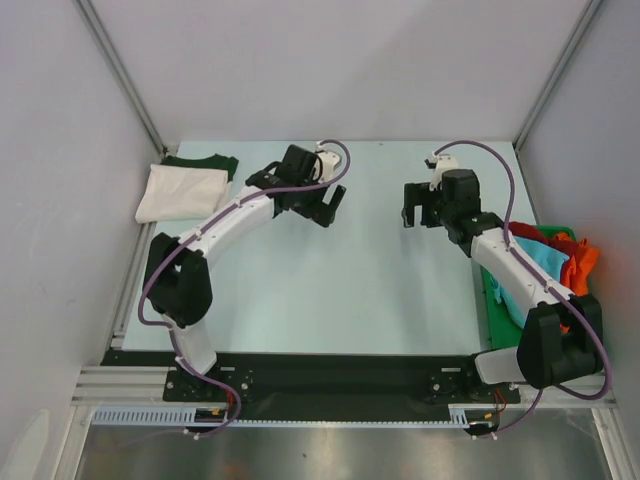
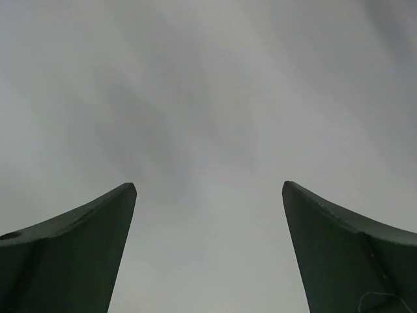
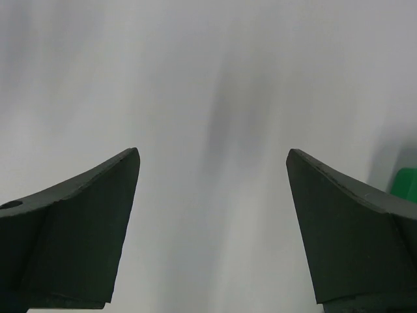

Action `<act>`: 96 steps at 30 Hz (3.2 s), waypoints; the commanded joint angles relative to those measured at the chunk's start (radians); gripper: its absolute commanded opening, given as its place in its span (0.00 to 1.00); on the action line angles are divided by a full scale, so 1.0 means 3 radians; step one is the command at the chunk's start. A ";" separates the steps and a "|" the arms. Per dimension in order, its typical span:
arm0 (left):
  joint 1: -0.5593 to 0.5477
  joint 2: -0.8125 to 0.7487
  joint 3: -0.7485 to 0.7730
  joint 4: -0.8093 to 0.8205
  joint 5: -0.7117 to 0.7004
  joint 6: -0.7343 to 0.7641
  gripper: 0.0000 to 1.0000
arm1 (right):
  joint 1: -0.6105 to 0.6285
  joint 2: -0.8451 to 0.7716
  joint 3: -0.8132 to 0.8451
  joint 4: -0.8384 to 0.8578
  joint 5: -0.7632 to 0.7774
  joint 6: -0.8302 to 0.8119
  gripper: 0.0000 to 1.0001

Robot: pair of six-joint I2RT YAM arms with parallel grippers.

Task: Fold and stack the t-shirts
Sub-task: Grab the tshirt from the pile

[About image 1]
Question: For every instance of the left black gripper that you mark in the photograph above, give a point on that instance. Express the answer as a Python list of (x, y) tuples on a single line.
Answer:
[(318, 211)]

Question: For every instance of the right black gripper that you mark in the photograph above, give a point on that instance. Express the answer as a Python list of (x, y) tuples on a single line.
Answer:
[(422, 201)]

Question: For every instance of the light blue t shirt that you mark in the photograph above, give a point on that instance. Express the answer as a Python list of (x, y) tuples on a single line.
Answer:
[(547, 258)]

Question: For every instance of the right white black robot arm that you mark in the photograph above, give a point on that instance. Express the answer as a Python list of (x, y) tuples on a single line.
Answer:
[(562, 335)]

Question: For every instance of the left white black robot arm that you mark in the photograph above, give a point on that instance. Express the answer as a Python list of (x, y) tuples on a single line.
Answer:
[(177, 283)]

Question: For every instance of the folded dark green t shirt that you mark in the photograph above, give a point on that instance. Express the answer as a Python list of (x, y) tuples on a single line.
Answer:
[(214, 162)]

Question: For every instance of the red t shirt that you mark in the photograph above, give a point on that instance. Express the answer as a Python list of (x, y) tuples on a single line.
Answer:
[(556, 237)]

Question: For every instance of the green plastic tray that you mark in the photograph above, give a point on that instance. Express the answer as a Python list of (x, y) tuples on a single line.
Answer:
[(503, 333)]

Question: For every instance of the folded white t shirt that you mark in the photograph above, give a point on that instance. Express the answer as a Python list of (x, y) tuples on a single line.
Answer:
[(180, 193)]

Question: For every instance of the orange t shirt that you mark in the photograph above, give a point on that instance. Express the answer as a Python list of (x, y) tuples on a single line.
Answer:
[(582, 260)]

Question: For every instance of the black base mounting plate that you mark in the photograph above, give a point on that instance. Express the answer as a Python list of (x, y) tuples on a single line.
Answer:
[(329, 387)]

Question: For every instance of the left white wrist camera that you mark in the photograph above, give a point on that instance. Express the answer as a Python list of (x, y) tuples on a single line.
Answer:
[(326, 164)]

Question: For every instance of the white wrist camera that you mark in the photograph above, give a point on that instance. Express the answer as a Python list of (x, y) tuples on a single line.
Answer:
[(439, 164), (326, 164)]

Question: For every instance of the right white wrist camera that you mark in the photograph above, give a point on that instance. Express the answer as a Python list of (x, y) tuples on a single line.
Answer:
[(439, 164)]

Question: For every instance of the grey slotted cable duct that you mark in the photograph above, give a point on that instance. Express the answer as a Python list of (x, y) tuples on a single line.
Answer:
[(192, 417)]

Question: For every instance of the right aluminium corner post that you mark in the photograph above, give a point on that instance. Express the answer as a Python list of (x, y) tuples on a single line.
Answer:
[(576, 38)]

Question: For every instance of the aluminium corner post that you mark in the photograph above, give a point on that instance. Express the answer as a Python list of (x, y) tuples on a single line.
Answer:
[(576, 38), (107, 49)]

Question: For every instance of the aluminium front frame rail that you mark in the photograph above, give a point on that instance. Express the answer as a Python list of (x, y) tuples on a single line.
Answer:
[(132, 385)]

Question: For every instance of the left aluminium corner post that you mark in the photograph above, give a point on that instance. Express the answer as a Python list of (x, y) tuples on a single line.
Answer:
[(107, 49)]

